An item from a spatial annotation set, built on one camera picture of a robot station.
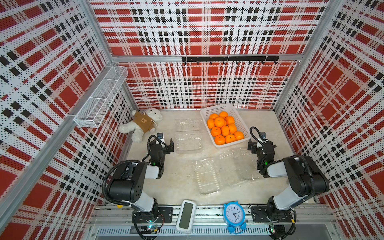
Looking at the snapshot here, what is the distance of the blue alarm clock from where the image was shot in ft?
2.33

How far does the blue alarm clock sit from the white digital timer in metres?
0.16

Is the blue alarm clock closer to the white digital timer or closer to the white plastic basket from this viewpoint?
the white digital timer

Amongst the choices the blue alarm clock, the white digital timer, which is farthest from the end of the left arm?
the blue alarm clock

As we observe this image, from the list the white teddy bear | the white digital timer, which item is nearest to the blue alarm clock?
the white digital timer
